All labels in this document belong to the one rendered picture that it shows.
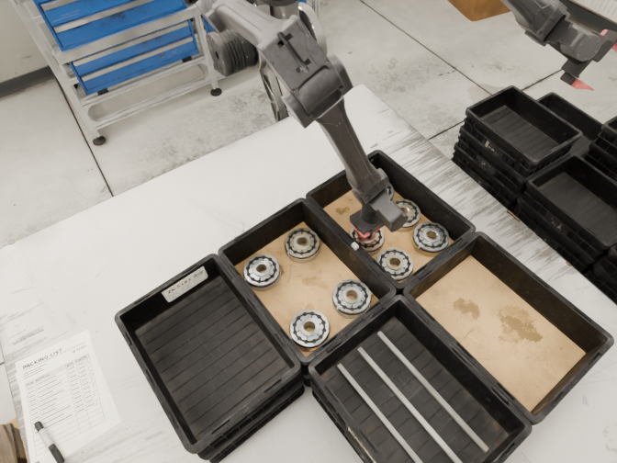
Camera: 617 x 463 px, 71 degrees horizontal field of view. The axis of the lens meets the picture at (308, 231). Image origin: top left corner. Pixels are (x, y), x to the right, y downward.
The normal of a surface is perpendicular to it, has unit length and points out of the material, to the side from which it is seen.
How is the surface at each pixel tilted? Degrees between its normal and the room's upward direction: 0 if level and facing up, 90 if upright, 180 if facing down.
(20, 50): 90
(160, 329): 0
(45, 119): 0
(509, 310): 0
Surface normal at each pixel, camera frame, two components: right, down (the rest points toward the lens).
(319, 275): -0.04, -0.56
